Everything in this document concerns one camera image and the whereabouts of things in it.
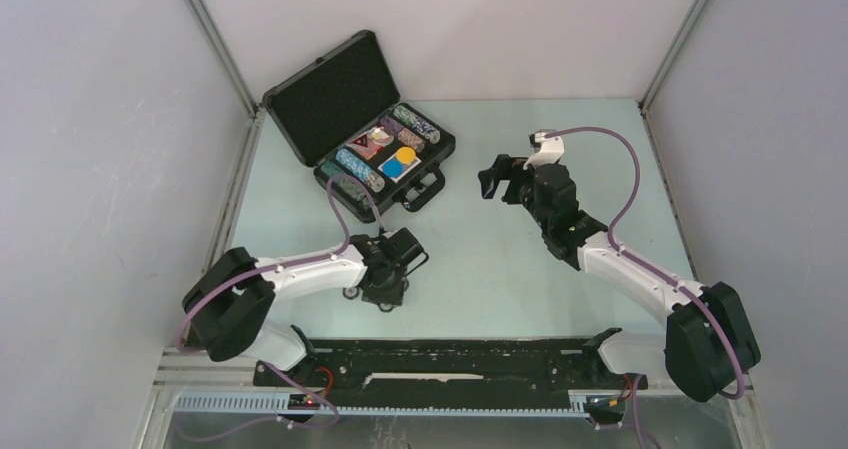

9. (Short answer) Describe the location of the blue playing card deck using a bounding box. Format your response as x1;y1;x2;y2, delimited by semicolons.
378;146;421;183

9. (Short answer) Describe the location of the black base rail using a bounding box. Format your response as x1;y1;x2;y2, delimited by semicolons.
291;337;636;413

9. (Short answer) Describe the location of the black poker set case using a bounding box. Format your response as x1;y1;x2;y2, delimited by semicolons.
263;30;456;222

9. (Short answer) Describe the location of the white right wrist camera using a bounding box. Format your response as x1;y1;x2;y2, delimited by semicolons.
523;130;565;170

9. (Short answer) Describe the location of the red playing card deck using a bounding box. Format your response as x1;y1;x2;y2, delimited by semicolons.
346;133;394;160

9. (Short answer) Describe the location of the blue round button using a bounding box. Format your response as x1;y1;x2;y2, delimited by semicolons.
381;159;405;179

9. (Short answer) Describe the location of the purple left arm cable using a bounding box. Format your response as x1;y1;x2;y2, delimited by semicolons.
173;172;386;444

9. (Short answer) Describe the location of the green blue chip row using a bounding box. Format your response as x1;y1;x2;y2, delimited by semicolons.
392;105;441;144

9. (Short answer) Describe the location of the light blue grey chip row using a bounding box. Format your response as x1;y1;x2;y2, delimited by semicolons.
335;149;385;193

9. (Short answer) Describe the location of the purple orange chip row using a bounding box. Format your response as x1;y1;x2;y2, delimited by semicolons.
379;116;426;153

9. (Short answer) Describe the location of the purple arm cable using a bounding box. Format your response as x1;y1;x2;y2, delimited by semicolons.
173;172;386;444
543;126;747;449

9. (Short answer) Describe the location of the clear round dealer button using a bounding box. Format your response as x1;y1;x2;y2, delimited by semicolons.
368;126;394;147

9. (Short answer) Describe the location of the yellow round button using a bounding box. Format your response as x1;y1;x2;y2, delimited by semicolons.
395;146;417;165

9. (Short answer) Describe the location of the all in triangle token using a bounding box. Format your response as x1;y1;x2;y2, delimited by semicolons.
347;135;375;160

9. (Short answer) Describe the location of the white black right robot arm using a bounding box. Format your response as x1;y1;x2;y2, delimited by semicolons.
478;154;762;402

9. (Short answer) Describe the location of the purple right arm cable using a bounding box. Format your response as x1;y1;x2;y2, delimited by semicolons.
543;126;747;449

